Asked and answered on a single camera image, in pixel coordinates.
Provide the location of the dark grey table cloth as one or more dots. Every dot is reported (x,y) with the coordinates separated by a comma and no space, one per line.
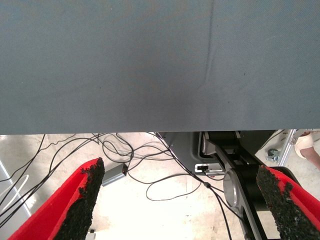
(150,62)

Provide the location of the grey caster wheel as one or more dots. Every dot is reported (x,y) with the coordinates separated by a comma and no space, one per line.
(272,153)

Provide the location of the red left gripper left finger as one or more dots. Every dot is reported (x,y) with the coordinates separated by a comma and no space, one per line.
(62,207)

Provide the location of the white shoe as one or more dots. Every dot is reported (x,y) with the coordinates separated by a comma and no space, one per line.
(303,142)

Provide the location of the grey power adapter box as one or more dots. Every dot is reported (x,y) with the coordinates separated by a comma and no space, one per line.
(112,175)

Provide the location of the short aluminium profile piece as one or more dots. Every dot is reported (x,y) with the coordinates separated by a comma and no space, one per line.
(287,147)

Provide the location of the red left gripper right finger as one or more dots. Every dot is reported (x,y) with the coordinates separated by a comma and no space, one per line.
(295,212)

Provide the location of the bare person leg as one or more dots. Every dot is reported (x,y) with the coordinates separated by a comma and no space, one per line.
(312,155)

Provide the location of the dark grey chassis panel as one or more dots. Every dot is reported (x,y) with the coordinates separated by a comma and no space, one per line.
(182,147)

